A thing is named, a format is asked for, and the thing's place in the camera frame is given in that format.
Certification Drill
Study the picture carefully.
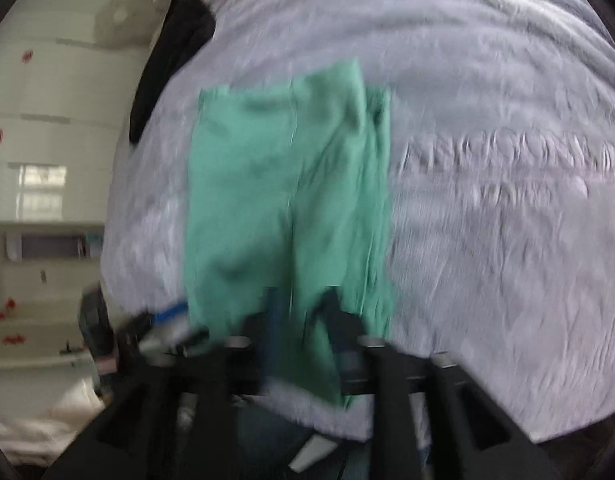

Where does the beige round object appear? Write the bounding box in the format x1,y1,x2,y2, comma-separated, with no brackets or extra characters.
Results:
94,0,156,47

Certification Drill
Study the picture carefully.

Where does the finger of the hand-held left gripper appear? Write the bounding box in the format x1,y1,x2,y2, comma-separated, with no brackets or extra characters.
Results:
140,326,211,358
148,302,189,328

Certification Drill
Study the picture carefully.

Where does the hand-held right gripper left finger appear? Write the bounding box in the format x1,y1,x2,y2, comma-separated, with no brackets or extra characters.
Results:
42,287,286,480

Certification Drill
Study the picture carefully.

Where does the white wardrobe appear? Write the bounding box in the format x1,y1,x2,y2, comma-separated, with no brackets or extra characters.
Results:
0,0,161,373

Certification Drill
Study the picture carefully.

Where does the white paper tag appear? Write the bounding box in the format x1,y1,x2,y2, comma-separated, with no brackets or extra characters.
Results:
288,433,339,473

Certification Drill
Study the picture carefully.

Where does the lavender bed sheet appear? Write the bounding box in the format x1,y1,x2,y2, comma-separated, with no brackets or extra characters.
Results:
100,0,615,445

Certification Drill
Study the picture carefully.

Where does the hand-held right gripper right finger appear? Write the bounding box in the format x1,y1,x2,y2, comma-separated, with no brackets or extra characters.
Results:
307,286,563,480

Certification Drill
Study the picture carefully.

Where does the white cloth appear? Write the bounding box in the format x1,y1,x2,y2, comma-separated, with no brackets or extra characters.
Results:
0,377,107,463

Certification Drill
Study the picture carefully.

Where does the black cloth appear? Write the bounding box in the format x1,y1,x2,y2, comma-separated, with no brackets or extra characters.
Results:
129,0,216,147

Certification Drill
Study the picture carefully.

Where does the green shirt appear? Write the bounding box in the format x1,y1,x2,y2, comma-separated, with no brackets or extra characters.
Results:
184,57,398,408

